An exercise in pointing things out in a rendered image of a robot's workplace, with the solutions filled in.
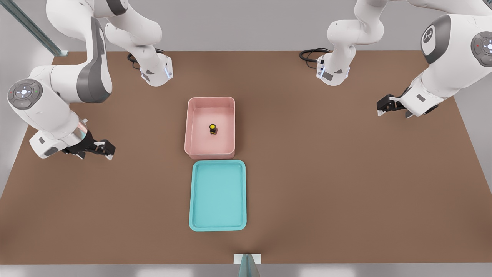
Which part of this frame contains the pink plastic box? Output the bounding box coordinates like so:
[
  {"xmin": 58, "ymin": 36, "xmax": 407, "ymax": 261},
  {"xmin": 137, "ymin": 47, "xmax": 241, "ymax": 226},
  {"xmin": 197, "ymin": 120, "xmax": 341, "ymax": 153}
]
[{"xmin": 184, "ymin": 97, "xmax": 236, "ymax": 160}]

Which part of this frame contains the pale blue-green tray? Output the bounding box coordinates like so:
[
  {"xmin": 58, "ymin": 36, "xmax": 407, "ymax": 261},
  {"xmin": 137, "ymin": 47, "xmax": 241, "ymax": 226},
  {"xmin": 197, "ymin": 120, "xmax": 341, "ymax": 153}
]
[{"xmin": 189, "ymin": 160, "xmax": 247, "ymax": 232}]

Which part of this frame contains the black cable loop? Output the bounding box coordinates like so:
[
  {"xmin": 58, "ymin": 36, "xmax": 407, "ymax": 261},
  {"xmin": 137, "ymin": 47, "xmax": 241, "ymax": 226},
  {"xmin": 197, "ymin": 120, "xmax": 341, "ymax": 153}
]
[
  {"xmin": 127, "ymin": 48, "xmax": 166, "ymax": 70},
  {"xmin": 299, "ymin": 48, "xmax": 332, "ymax": 70}
]

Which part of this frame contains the silver frame post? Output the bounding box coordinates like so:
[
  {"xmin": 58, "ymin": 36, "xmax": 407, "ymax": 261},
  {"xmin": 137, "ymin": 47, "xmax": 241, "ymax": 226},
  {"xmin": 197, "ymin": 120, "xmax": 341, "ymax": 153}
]
[
  {"xmin": 0, "ymin": 0, "xmax": 69, "ymax": 57},
  {"xmin": 234, "ymin": 253, "xmax": 262, "ymax": 277}
]

